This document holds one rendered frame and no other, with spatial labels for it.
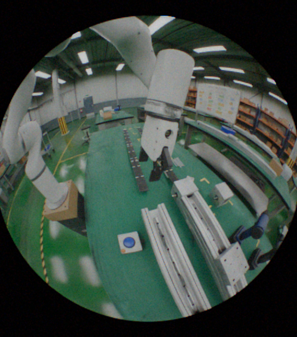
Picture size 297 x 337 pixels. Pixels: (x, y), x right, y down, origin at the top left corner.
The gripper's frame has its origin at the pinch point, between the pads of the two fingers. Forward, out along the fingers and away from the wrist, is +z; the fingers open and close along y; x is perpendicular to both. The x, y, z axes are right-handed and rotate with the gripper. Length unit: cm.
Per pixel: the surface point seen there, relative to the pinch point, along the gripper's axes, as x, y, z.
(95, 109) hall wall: 128, 1094, 89
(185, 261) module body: -5.4, -30.2, 17.2
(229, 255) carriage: -18.1, -39.2, 10.2
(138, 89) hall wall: -293, 1121, -162
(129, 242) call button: 9.0, -15.4, 21.5
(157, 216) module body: -5.4, -8.5, 20.3
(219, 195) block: -38.0, -14.6, 11.0
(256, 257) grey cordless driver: -37, -61, 12
